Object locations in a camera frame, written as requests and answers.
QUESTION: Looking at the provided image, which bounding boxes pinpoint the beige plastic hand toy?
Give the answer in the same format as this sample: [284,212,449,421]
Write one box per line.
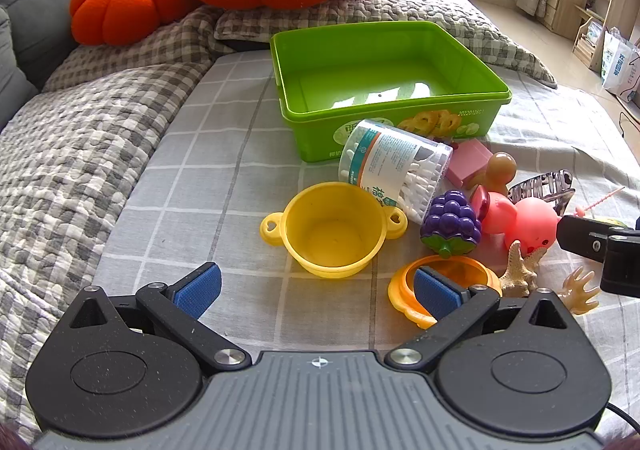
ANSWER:
[557,265,603,316]

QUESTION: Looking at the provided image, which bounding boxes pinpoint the grey grid sheet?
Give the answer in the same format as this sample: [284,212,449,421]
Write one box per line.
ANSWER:
[94,50,640,450]

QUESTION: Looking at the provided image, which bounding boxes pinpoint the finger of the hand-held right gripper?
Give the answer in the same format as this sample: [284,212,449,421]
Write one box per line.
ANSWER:
[556,214,628,265]

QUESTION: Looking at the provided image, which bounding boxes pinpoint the yellow toy corn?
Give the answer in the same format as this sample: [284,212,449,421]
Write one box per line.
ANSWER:
[585,215,629,231]

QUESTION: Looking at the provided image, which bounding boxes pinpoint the beige starfish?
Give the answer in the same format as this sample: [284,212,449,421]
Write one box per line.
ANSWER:
[498,242,549,299]

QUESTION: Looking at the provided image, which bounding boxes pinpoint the purple toy grapes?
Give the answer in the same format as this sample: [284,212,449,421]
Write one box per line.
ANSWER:
[419,190,483,259]

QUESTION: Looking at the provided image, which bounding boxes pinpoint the white paper bag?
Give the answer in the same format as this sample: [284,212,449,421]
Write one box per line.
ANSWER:
[600,26,640,103]

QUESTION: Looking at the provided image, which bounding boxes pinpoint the orange toy slice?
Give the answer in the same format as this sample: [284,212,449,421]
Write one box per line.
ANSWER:
[388,254,503,329]

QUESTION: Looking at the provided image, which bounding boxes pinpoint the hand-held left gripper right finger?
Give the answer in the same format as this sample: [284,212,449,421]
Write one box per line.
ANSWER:
[385,266,583,374]

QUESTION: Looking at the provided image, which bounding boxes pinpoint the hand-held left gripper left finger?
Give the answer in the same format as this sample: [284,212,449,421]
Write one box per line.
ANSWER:
[60,261,253,374]

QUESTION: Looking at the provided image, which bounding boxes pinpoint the amber toy figure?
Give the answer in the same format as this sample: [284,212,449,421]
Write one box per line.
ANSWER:
[467,152,518,197]

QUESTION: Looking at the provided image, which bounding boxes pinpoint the grey checked quilt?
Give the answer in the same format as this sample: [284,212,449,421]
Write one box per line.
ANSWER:
[0,0,559,436]

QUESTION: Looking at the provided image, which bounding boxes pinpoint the black cable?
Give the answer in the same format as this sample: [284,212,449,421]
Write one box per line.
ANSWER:
[618,110,640,137]

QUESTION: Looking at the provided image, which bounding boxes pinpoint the pink block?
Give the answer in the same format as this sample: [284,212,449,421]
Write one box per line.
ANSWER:
[444,139,494,189]

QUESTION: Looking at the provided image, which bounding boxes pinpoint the green plastic box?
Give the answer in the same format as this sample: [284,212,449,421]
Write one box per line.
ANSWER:
[270,21,513,163]

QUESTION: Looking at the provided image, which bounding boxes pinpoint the pink rubber pig toy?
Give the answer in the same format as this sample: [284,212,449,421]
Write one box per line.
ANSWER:
[469,185,626,257]

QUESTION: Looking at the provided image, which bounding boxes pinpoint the clear cotton swab jar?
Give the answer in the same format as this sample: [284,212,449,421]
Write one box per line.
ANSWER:
[338,119,454,225]

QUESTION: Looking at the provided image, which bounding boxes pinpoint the grey sofa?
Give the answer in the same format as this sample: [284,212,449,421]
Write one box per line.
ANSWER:
[0,0,114,131]

